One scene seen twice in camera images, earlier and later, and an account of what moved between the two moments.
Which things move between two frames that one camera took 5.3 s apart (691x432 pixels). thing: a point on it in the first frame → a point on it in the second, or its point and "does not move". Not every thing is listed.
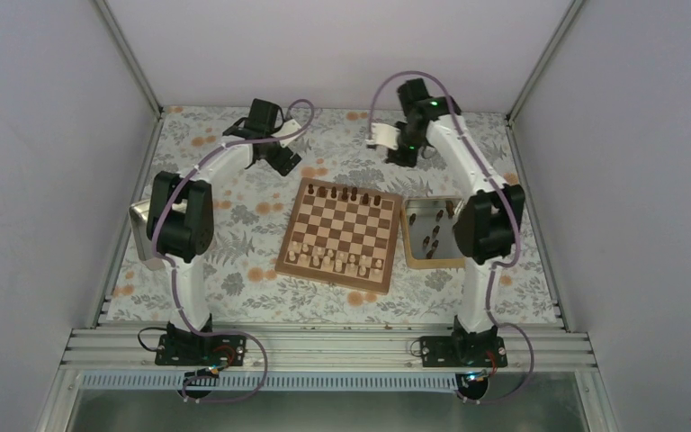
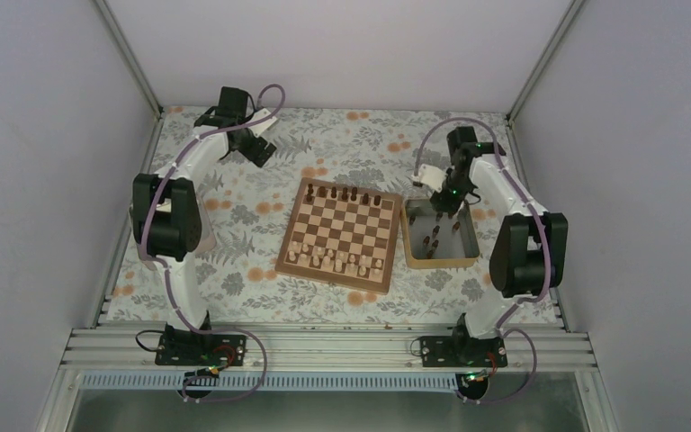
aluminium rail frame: (328, 348) does not move
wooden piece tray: (429, 237) does not move
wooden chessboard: (342, 235) does not move
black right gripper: (408, 160) → (448, 205)
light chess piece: (376, 274) does not move
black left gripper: (277, 162) → (252, 155)
